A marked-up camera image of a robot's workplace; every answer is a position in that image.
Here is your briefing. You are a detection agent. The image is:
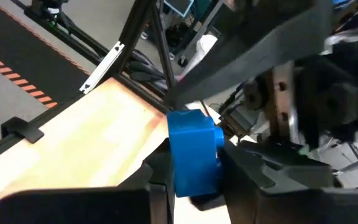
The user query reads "black table edge clip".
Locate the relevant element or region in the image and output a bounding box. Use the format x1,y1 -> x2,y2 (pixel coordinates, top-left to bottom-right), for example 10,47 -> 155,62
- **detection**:
0,116 -> 45,144

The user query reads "blue four-stud brick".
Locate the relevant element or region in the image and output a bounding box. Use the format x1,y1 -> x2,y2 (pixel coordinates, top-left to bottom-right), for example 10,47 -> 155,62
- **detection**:
166,108 -> 226,198

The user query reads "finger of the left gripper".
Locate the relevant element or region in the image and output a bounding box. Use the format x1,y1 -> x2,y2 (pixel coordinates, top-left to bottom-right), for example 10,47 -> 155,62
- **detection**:
165,0 -> 334,109

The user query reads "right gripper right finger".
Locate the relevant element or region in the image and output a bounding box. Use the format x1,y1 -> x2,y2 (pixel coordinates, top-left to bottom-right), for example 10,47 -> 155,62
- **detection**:
221,139 -> 358,224

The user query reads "white metal bracket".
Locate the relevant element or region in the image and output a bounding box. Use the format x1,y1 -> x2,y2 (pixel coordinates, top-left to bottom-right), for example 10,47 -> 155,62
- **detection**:
79,41 -> 126,95

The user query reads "white soft object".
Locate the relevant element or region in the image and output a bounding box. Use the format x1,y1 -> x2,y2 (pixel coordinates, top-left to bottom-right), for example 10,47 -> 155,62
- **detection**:
181,34 -> 219,77

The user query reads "teal-rimmed dark box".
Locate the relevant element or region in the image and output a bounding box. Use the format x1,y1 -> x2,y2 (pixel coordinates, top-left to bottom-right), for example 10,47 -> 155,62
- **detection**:
163,0 -> 195,18

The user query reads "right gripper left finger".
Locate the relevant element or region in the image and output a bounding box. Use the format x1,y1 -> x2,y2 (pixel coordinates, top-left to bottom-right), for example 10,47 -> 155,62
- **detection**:
0,138 -> 176,224

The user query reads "orange-striped black floor mat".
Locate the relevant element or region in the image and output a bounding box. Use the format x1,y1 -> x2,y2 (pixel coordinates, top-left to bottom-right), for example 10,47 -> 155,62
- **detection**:
0,0 -> 90,109

